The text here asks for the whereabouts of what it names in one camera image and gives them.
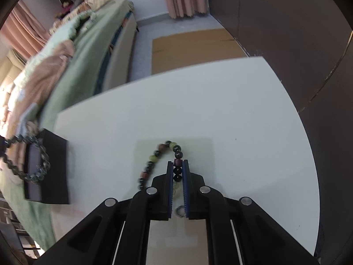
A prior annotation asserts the multicolour dark bead bracelet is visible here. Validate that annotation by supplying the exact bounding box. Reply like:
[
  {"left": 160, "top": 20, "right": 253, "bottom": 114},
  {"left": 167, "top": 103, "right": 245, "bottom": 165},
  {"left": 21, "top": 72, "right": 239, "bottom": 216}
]
[{"left": 137, "top": 140, "right": 185, "bottom": 192}]

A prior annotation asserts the grey-blue bead bracelet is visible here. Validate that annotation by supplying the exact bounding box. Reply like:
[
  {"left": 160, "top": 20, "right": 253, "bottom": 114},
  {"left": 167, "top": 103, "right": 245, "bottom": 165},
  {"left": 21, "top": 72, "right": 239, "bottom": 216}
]
[{"left": 0, "top": 133, "right": 52, "bottom": 186}]

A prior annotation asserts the black jewelry box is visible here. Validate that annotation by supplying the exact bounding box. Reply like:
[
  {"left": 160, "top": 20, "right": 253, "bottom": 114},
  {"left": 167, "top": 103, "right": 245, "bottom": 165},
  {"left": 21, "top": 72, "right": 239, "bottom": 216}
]
[{"left": 24, "top": 129, "right": 69, "bottom": 204}]

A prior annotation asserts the pink fleece duck blanket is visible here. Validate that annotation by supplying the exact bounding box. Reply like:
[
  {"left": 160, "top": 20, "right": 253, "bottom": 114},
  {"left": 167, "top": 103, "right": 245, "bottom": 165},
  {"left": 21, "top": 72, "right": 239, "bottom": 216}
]
[{"left": 5, "top": 39, "right": 76, "bottom": 155}]

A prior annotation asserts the flat brown cardboard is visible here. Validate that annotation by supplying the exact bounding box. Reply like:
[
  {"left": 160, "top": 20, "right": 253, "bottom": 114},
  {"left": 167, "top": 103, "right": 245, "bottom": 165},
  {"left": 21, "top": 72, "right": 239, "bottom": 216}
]
[{"left": 151, "top": 28, "right": 247, "bottom": 74}]

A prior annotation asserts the beige padded headboard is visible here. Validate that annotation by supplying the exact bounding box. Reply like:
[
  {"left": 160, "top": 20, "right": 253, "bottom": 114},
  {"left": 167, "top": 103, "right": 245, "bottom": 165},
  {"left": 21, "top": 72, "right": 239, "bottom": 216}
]
[{"left": 1, "top": 49, "right": 25, "bottom": 103}]

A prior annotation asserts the green bed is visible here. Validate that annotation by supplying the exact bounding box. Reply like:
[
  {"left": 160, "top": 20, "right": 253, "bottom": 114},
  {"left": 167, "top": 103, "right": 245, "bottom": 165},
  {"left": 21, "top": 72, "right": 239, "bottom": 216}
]
[{"left": 1, "top": 0, "right": 134, "bottom": 250}]

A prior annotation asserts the light green quilt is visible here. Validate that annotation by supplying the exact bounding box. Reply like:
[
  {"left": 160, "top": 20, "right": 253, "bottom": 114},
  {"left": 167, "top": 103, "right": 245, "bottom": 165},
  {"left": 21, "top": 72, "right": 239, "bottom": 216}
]
[{"left": 26, "top": 9, "right": 95, "bottom": 61}]

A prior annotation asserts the pink curtain left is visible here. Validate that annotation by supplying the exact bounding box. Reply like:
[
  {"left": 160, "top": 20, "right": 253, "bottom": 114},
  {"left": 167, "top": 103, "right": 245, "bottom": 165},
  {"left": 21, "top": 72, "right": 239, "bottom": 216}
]
[{"left": 1, "top": 0, "right": 50, "bottom": 60}]

